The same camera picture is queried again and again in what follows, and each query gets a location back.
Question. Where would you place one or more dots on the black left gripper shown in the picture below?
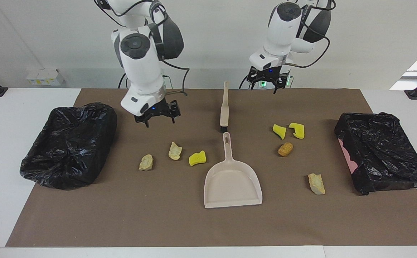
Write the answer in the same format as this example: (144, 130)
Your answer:
(269, 75)

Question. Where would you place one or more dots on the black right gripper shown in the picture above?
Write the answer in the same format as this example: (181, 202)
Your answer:
(158, 110)

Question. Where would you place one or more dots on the beige foam chunk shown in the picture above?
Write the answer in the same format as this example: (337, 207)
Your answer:
(146, 163)
(316, 183)
(174, 152)

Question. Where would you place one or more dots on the beige hand brush black bristles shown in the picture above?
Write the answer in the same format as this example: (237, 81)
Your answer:
(224, 111)

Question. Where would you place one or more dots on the yellow sponge piece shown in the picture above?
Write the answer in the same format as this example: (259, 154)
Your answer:
(299, 132)
(279, 131)
(197, 158)

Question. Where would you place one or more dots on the brown cork piece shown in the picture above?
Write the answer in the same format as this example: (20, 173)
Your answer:
(285, 149)

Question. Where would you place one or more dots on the beige plastic dustpan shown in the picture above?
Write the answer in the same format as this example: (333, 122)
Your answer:
(229, 182)

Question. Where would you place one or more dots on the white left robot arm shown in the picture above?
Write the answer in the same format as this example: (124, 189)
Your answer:
(283, 32)

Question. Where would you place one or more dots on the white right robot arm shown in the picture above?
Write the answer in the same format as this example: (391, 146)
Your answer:
(140, 68)

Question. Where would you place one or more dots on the black bag fully covering bin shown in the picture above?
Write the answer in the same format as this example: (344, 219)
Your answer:
(68, 143)

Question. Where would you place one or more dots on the pink plastic bin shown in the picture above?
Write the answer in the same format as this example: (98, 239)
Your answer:
(349, 157)

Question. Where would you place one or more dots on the black bag lining pink bin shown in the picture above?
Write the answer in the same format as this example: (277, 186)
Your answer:
(383, 150)

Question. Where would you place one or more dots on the brown table mat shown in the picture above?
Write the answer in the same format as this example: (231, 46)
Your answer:
(158, 215)

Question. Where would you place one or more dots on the white wall socket box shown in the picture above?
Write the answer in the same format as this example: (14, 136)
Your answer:
(45, 77)

